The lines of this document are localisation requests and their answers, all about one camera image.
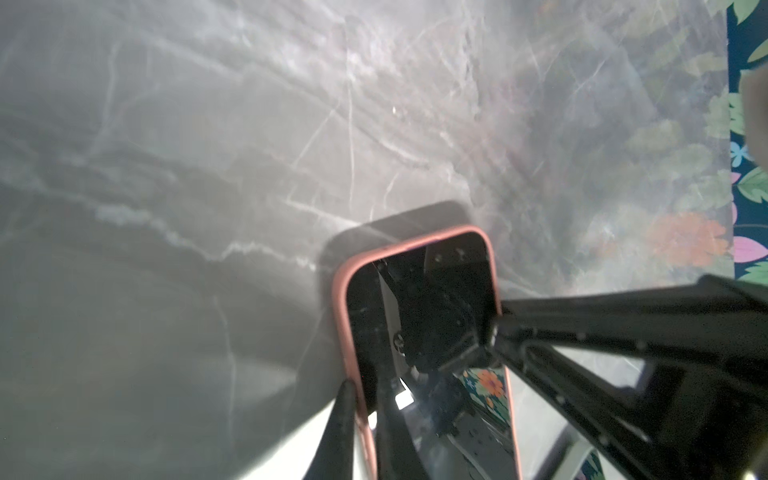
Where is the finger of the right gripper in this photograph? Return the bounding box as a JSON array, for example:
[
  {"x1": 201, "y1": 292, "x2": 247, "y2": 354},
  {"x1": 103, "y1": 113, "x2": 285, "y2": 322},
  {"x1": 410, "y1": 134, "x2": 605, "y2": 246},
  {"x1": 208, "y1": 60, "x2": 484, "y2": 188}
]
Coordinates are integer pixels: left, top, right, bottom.
[
  {"x1": 494, "y1": 341, "x2": 690, "y2": 479},
  {"x1": 491, "y1": 275, "x2": 767, "y2": 384}
]

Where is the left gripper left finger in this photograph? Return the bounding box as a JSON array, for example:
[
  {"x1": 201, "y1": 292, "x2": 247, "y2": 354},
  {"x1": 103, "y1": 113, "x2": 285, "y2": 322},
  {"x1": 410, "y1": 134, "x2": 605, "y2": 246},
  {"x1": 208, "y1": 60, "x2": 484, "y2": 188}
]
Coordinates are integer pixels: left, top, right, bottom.
[{"x1": 304, "y1": 379, "x2": 357, "y2": 480}]

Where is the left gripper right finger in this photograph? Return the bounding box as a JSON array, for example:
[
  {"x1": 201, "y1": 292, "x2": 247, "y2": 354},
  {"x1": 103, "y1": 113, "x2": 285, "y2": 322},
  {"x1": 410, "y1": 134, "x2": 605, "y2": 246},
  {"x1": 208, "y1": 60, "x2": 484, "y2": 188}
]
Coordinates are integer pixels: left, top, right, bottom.
[{"x1": 375, "y1": 383, "x2": 429, "y2": 480}]

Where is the black phone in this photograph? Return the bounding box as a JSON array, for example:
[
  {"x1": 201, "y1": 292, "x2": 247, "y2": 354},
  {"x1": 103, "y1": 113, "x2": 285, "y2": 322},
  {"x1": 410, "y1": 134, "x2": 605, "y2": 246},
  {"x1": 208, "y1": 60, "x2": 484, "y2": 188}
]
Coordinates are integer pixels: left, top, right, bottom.
[{"x1": 345, "y1": 231, "x2": 518, "y2": 480}]

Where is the pink phone case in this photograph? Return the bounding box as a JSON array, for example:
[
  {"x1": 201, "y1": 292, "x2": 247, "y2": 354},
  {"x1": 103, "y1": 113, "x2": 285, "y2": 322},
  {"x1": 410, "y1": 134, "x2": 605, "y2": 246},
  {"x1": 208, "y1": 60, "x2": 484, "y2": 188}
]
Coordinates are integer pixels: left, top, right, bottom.
[{"x1": 331, "y1": 224, "x2": 523, "y2": 480}]

